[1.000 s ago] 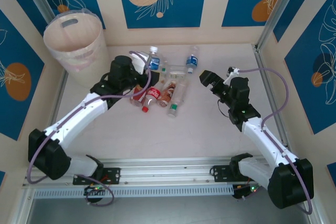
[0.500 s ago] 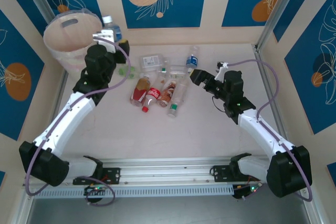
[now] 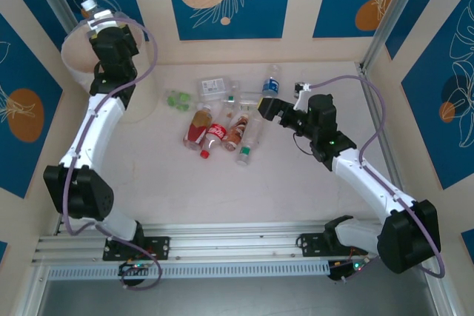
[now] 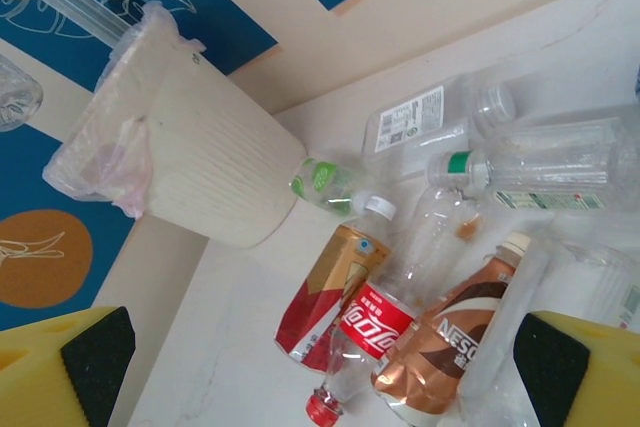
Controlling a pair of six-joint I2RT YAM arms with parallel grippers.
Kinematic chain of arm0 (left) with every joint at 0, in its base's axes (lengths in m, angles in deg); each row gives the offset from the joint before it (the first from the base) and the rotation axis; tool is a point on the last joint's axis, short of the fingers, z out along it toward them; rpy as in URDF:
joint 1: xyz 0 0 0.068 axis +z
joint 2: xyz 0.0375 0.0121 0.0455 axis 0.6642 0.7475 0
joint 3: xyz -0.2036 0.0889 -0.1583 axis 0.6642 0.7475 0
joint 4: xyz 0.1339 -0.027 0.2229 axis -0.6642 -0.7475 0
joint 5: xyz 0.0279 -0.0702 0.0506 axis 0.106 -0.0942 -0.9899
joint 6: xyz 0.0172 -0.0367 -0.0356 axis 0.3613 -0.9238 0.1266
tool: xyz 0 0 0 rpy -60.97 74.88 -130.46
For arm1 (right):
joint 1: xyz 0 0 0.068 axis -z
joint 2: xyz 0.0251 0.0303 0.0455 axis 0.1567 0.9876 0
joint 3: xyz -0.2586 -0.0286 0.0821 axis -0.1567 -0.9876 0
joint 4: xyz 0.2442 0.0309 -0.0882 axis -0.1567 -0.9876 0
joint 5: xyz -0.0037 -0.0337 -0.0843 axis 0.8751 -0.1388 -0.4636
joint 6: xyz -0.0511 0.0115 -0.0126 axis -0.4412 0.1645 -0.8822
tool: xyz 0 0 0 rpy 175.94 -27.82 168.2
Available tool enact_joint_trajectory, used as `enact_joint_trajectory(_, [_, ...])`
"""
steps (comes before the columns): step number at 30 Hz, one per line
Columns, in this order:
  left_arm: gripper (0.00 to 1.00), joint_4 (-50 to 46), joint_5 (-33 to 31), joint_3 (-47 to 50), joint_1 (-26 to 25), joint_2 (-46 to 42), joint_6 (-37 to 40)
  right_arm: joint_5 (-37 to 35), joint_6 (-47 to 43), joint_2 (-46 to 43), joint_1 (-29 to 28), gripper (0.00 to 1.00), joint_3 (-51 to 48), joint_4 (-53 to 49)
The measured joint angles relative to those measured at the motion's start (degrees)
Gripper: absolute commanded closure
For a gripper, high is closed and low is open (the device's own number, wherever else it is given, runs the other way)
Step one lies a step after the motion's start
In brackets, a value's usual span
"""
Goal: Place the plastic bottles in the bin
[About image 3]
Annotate clear bottle green label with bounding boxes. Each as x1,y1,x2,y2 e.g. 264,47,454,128
236,117,264,168

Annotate cola bottle red cap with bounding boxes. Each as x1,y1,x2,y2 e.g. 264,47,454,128
199,110,230,160

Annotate small bottle orange cap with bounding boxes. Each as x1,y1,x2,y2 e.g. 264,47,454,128
221,114,254,153

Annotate grey slotted cable duct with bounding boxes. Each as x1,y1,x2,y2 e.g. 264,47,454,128
45,260,331,281

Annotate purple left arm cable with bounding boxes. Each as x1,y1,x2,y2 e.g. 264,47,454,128
61,16,163,292

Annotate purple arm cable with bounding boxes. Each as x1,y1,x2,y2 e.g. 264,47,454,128
61,16,163,292
307,74,447,280

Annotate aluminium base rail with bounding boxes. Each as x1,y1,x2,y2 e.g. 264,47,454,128
30,221,435,266

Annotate beige round waste bin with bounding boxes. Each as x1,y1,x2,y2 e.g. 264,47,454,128
60,12,161,124

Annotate translucent plastic bin liner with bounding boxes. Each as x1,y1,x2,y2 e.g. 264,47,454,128
60,11,158,90

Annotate clear bottle blue label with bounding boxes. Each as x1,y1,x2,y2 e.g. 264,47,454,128
261,64,283,100

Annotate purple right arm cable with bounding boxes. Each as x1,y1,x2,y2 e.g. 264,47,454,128
307,74,447,280

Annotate large bottle orange NFC label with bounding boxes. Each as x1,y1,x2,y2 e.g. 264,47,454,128
182,103,215,152

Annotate clear empty plastic bottle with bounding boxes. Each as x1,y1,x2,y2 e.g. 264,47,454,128
221,80,261,110

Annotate clear pack green pieces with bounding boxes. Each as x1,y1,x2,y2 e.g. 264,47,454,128
164,87,194,114

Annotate small circuit board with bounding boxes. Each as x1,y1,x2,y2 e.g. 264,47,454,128
117,260,153,277
327,255,372,283

